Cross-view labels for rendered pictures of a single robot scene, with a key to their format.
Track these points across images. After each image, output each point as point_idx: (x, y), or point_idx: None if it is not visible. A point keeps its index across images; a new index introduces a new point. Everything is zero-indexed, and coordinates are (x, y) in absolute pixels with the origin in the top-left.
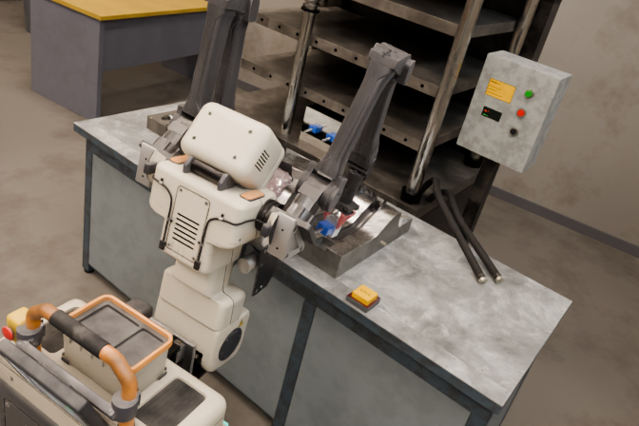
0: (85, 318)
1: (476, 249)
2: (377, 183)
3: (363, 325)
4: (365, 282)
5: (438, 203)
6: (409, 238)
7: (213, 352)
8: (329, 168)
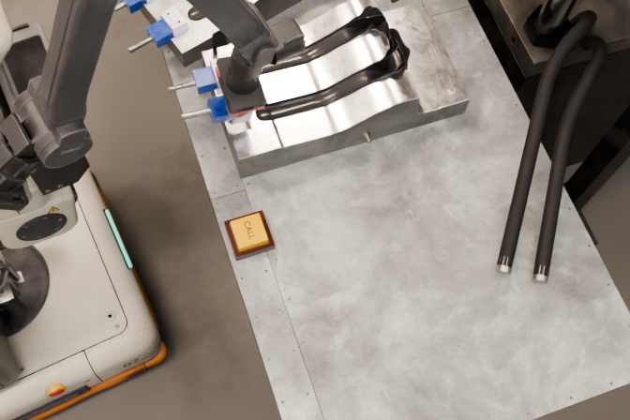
0: None
1: (545, 203)
2: None
3: None
4: (285, 202)
5: (538, 86)
6: (450, 129)
7: (2, 237)
8: (42, 110)
